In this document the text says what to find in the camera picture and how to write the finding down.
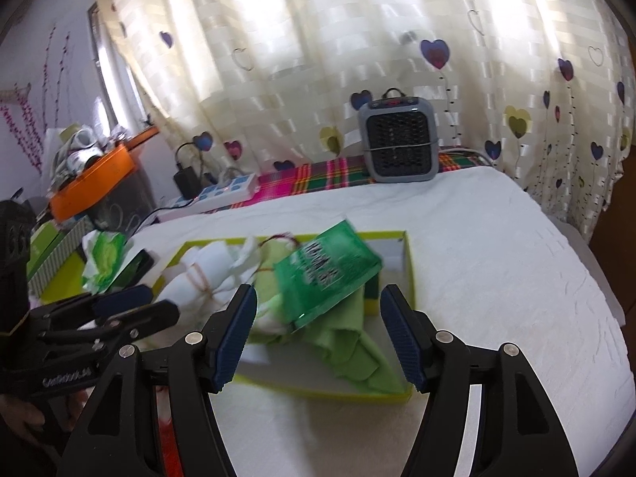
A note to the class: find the green striped box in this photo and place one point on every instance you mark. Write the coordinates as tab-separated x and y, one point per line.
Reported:
50	249

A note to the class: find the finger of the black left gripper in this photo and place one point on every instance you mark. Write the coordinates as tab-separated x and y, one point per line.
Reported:
84	308
118	331

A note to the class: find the grey small fan heater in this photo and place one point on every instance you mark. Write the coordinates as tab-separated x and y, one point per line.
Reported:
399	139

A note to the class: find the white blue power strip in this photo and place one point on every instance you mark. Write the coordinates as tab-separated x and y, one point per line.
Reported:
212	198

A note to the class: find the light green cloth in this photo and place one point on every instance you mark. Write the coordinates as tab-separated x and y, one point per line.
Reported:
342	353

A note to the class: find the green rimmed shallow box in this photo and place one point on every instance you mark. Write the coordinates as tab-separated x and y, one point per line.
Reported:
393	248

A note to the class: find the green cloth bundle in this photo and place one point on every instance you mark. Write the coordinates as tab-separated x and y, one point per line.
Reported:
270	319

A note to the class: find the orange plastic tray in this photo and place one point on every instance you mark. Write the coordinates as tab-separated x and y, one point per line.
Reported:
92	185

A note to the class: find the brown wooden wardrobe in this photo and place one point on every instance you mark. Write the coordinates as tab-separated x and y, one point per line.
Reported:
613	244

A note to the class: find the yellow sponge green backing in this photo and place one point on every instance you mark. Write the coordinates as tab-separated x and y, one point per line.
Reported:
371	296

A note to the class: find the green printed packet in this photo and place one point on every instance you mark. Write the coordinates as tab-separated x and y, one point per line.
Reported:
322	272

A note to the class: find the white fluffy towel cover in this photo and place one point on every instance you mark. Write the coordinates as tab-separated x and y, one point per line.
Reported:
489	266

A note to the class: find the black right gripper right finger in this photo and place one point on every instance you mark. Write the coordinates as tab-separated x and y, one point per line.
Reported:
519	432

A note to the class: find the green tissue packet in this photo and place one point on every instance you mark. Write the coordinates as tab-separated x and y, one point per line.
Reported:
104	252

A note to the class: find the pink plaid cloth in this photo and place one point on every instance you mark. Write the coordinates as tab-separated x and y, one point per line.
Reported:
324	176

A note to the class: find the black power adapter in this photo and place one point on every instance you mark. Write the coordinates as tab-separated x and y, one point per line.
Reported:
188	183

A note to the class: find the black smartphone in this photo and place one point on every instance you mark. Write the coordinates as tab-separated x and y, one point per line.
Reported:
132	273

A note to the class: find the cream heart pattern curtain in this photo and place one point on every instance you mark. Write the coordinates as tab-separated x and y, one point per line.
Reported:
546	88

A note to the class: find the red tassel knot charm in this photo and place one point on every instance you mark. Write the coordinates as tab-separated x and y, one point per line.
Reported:
278	245

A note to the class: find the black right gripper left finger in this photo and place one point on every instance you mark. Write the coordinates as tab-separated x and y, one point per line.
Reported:
118	431

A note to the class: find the left hand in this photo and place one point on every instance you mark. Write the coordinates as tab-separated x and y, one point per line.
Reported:
24	419

